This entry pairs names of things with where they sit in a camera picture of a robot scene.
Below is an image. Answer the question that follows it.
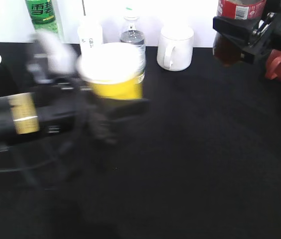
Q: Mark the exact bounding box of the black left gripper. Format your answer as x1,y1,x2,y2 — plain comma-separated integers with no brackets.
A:
27,56,151,146

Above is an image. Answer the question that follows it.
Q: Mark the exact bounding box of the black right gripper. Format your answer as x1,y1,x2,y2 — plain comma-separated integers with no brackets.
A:
213,7,281,64

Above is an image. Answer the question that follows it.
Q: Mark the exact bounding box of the cola bottle red label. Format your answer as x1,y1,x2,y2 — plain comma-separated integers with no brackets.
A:
213,0,266,66

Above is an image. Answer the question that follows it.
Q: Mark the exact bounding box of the yellow plastic cup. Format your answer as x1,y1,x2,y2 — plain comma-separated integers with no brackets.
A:
77,42,143,100

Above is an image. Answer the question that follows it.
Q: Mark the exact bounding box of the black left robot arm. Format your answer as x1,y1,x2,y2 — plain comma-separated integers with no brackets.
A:
0,76,150,154

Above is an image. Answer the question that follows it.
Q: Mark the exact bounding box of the green sprite bottle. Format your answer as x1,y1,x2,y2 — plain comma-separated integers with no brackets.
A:
25,0,64,40

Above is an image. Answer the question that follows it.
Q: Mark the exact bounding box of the white ceramic mug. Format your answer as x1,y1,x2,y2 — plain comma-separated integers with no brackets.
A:
157,24,194,72

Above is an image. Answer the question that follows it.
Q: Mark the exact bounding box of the clear water bottle green label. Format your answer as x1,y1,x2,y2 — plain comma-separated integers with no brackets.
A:
119,7,147,83

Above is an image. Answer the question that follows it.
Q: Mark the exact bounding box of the small yogurt drink carton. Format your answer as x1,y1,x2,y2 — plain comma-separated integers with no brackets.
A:
77,16,103,55

